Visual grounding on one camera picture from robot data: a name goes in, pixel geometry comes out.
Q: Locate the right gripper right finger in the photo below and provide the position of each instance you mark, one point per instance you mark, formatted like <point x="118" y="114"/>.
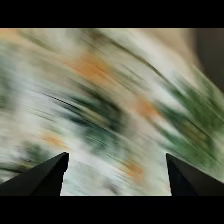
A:
<point x="190" y="180"/>

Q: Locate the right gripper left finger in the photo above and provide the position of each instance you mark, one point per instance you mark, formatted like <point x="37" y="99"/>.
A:
<point x="43" y="178"/>

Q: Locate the white floral garment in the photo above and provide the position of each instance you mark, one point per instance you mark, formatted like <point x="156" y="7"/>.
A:
<point x="110" y="100"/>

